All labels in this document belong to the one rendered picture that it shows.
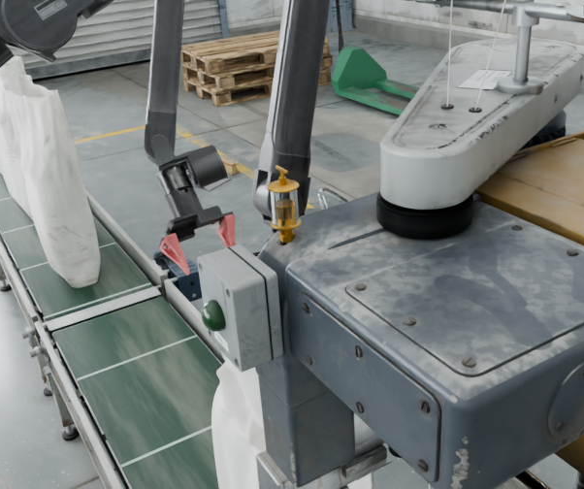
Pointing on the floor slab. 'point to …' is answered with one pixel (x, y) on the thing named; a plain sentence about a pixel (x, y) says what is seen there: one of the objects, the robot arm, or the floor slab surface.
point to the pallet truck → (366, 78)
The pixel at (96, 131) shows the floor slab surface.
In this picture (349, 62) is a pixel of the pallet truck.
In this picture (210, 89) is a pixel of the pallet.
